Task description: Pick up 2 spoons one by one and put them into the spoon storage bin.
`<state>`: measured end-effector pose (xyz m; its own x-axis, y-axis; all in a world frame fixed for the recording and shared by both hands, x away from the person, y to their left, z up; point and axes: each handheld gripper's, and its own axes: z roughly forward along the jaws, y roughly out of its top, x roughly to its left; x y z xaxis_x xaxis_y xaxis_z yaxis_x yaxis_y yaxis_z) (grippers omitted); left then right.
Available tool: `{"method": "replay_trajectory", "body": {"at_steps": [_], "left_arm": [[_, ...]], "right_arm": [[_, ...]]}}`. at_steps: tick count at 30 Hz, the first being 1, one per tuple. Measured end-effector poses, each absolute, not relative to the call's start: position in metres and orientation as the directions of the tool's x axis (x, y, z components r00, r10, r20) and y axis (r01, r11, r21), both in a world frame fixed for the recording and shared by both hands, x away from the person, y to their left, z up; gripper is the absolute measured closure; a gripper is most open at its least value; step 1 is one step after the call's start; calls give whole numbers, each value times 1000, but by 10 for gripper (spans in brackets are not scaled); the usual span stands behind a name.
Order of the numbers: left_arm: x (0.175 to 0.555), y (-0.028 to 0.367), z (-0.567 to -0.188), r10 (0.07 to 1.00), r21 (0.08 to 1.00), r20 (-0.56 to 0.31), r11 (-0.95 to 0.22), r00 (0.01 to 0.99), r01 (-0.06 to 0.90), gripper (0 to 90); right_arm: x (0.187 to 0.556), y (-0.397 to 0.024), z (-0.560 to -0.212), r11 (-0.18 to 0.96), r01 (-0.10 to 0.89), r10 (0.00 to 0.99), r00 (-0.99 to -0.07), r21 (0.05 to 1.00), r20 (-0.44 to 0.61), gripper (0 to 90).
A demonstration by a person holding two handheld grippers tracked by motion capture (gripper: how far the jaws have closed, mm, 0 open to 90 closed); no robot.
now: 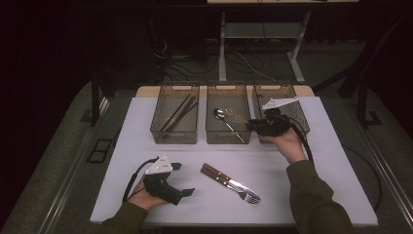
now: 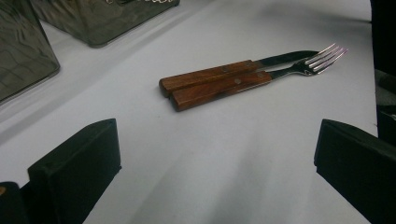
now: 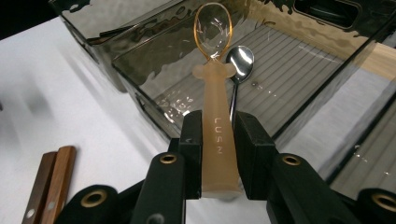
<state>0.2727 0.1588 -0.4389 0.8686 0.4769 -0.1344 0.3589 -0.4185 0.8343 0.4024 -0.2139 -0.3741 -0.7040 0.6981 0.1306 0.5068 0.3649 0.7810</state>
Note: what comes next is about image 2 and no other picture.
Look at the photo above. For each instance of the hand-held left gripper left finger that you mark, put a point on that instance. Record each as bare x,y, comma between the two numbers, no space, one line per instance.
74,174

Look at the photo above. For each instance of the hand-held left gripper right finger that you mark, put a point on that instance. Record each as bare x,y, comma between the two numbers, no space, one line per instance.
358,168

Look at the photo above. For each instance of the white table board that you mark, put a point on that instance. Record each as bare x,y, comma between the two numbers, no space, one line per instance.
218,155

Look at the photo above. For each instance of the transparent grey plastic bin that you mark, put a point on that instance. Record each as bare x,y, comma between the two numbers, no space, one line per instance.
102,21
21,56

